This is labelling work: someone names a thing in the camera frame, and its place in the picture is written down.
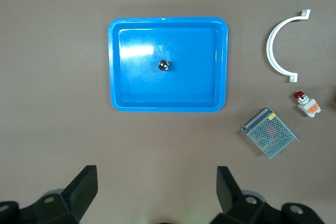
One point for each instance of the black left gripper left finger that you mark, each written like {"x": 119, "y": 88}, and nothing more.
{"x": 63, "y": 203}

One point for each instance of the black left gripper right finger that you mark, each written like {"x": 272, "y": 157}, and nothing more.
{"x": 252, "y": 205}

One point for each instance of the metal mesh power supply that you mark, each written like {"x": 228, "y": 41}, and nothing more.
{"x": 270, "y": 133}

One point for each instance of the blue plastic tray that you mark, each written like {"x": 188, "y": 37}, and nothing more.
{"x": 168, "y": 85}

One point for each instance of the large white pipe clamp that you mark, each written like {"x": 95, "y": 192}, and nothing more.
{"x": 275, "y": 58}

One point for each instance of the red push button switch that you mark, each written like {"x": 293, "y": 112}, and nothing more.
{"x": 307, "y": 104}

